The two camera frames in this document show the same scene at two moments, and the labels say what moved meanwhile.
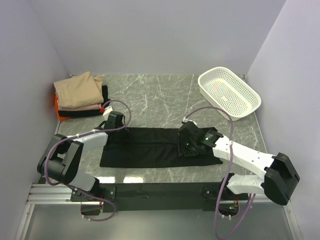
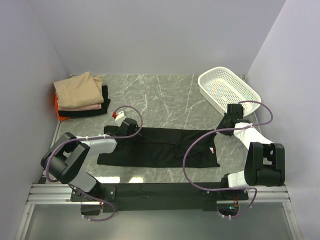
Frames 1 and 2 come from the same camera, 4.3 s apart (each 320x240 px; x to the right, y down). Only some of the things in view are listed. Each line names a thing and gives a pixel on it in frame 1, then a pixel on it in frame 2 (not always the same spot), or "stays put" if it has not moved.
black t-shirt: (149, 147) stays put
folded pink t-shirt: (93, 107) stays put
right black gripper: (181, 149) -> (220, 126)
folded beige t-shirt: (80, 90) stays put
